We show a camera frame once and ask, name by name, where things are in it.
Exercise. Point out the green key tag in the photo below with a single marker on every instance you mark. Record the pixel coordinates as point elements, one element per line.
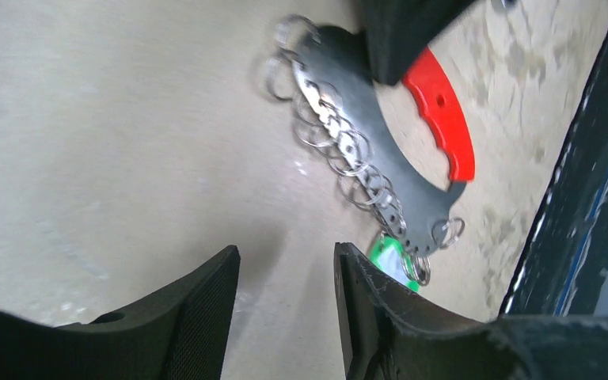
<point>385,254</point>

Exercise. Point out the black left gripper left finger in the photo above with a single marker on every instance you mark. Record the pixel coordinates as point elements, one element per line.
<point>179,331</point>

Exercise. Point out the steel key organizer red handle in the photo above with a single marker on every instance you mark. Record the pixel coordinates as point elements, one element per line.
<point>338,114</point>

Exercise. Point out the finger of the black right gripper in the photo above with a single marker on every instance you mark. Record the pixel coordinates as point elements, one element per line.
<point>397,31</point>

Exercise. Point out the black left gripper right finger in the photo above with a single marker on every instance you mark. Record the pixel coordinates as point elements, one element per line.
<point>388,331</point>

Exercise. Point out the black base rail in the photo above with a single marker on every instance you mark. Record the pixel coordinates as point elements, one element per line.
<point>563,268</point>

